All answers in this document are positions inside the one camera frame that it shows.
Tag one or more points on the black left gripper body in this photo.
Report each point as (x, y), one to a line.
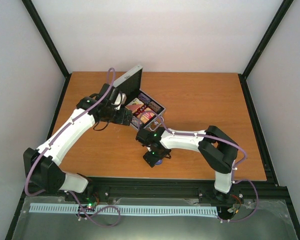
(111, 115)

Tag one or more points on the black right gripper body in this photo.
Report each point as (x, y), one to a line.
(156, 155)

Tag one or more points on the blue small blind button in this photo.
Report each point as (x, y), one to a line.
(159, 162)

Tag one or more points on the red card deck box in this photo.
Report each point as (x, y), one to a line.
(145, 117)
(134, 105)

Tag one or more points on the aluminium poker case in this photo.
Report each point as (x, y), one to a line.
(144, 107)

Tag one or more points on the grey poker chip stack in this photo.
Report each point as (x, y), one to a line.
(136, 122)

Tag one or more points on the purple poker chip stack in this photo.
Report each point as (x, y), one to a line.
(144, 98)

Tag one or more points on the brown poker chip stack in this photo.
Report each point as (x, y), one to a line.
(155, 107)

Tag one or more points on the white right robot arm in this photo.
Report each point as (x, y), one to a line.
(217, 148)

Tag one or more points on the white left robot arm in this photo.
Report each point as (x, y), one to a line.
(42, 165)

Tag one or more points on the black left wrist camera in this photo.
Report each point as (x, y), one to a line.
(114, 98)

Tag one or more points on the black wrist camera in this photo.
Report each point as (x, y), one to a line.
(114, 98)
(145, 137)

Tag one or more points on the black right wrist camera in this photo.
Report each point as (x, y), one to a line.
(145, 137)

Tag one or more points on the light blue cable duct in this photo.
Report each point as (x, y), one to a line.
(126, 210)

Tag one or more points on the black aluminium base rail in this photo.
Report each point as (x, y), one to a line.
(105, 189)

